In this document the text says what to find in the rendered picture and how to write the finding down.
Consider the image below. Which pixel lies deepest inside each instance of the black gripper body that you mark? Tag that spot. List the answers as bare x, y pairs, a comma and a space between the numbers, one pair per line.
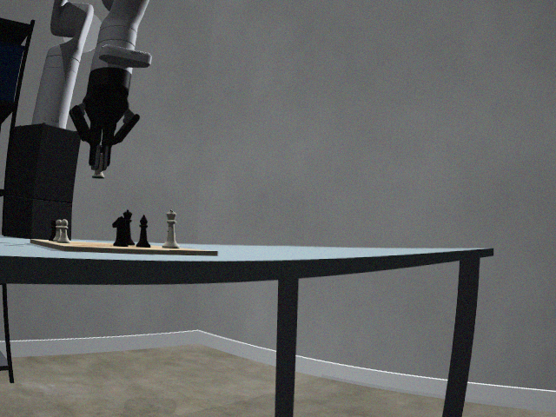
112, 86

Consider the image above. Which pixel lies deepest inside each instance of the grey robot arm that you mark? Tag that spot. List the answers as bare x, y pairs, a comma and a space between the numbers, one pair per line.
118, 31

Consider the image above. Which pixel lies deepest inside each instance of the white pawn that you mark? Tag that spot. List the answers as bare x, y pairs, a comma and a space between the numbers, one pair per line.
64, 237
58, 231

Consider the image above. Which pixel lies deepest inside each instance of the brown and cream chessboard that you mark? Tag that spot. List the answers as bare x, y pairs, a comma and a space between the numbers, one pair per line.
99, 248

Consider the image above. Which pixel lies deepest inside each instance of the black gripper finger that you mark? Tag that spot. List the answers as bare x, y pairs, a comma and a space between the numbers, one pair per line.
94, 137
109, 138

